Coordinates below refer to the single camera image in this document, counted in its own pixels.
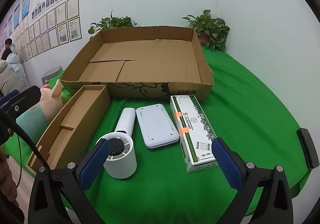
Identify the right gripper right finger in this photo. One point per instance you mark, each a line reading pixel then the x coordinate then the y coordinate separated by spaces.
pixel 275 203

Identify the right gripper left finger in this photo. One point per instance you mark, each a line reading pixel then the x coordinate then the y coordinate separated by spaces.
pixel 52 187

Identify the pink pig plush toy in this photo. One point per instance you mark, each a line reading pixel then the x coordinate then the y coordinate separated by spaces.
pixel 36 119

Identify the narrow cardboard insert box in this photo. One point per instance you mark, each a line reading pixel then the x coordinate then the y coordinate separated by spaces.
pixel 70 132

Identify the green white carton box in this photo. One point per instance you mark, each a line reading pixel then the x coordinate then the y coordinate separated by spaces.
pixel 196 133

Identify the white device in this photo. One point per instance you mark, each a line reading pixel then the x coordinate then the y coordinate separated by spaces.
pixel 156 126

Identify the operator hand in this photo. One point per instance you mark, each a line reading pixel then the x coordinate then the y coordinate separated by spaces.
pixel 8 186

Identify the person in beige coat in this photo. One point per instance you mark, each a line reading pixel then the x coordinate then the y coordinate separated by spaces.
pixel 9 80

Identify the grey plastic stool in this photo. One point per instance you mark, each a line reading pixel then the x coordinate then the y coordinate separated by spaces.
pixel 50 74

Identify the person in light blue coat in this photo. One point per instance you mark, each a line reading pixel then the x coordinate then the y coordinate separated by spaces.
pixel 14 61

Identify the person in black standing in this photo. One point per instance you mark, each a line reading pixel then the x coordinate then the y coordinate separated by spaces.
pixel 7 50

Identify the black phone at table edge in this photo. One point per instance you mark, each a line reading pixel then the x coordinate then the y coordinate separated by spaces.
pixel 308 147

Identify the left potted plant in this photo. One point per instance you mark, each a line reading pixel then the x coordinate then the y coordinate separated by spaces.
pixel 111 22

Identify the potted plant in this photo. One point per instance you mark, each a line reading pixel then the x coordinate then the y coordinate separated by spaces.
pixel 111 22
pixel 212 32

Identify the large cardboard tray box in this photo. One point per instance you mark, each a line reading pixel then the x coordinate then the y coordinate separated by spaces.
pixel 149 62

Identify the right potted plant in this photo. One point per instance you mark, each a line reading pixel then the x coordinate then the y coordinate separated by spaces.
pixel 212 32

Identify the framed certificates on wall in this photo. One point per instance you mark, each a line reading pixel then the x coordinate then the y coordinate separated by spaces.
pixel 48 30

